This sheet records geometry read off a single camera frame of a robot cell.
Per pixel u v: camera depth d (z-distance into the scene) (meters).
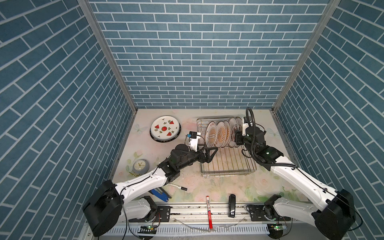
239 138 0.70
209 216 0.74
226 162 0.91
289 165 0.50
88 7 0.71
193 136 0.69
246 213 0.75
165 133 1.02
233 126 0.95
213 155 0.68
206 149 0.65
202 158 0.66
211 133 0.99
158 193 0.80
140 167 0.85
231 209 0.72
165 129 1.05
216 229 0.70
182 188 0.82
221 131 0.96
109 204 0.40
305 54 0.89
